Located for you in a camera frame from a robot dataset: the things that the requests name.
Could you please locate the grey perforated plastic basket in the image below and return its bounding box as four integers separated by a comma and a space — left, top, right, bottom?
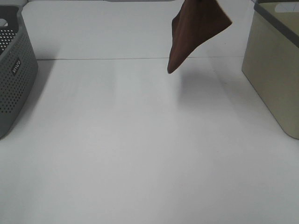
0, 5, 38, 137

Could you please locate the beige plastic storage basket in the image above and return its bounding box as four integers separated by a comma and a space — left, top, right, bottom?
242, 0, 299, 139

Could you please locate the brown towel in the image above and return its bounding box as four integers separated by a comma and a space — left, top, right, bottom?
167, 0, 232, 74

